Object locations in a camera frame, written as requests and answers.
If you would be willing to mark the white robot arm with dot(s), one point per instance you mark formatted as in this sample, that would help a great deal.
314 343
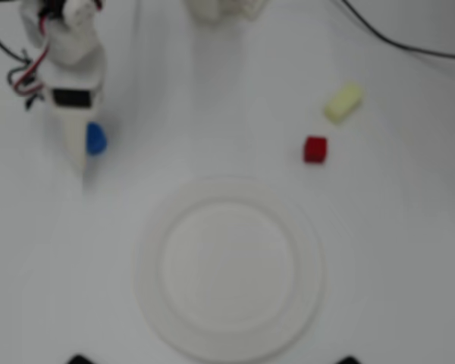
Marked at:
76 19

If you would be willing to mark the white round paper plate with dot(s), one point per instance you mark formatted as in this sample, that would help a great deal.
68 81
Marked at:
229 265

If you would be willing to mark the black stand bar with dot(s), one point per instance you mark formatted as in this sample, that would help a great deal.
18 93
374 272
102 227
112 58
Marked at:
79 359
349 360

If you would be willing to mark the blue cylinder block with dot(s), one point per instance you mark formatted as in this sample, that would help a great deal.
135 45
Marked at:
96 138

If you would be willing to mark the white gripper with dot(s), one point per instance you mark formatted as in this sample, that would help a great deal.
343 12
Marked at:
71 98

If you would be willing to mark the yellow-green rectangular block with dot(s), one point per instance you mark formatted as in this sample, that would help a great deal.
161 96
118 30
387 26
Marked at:
344 101

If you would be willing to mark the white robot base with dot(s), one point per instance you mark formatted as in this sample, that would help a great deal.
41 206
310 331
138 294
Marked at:
223 9

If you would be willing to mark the red cube block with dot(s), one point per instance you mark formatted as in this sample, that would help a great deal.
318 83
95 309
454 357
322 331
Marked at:
314 149

